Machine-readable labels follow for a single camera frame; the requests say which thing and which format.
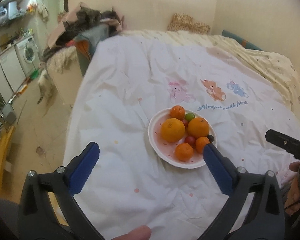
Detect small mandarin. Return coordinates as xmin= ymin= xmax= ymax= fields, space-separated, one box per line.
xmin=174 ymin=143 xmax=194 ymax=161
xmin=195 ymin=137 xmax=210 ymax=154
xmin=170 ymin=105 xmax=186 ymax=120

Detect large orange with stem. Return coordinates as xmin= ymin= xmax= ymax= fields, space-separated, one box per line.
xmin=187 ymin=118 xmax=210 ymax=139

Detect person's right hand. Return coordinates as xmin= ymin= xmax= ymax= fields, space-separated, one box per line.
xmin=285 ymin=175 xmax=300 ymax=216

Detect person's left hand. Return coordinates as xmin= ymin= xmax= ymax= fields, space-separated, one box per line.
xmin=113 ymin=225 xmax=152 ymax=240

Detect cream patterned quilt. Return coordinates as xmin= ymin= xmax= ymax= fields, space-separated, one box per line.
xmin=121 ymin=30 xmax=300 ymax=121

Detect teal pillow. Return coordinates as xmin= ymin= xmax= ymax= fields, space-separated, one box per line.
xmin=222 ymin=30 xmax=262 ymax=51

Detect pink strawberry ceramic plate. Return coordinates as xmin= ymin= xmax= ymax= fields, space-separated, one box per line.
xmin=147 ymin=108 xmax=206 ymax=170

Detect tabby cat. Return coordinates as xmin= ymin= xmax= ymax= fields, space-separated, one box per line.
xmin=37 ymin=69 xmax=54 ymax=105

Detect green dustpan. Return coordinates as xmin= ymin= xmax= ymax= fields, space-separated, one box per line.
xmin=30 ymin=69 xmax=40 ymax=80

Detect white kitchen cabinets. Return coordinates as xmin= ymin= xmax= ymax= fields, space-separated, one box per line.
xmin=0 ymin=46 xmax=26 ymax=102

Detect white cartoon print bedsheet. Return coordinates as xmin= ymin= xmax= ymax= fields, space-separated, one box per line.
xmin=64 ymin=36 xmax=300 ymax=239

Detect white washing machine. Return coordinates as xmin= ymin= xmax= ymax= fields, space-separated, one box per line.
xmin=14 ymin=35 xmax=40 ymax=77

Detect floral brown pillow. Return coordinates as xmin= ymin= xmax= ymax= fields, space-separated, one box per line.
xmin=167 ymin=12 xmax=210 ymax=35

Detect pile of clothes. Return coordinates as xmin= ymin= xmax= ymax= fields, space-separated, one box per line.
xmin=43 ymin=2 xmax=126 ymax=61

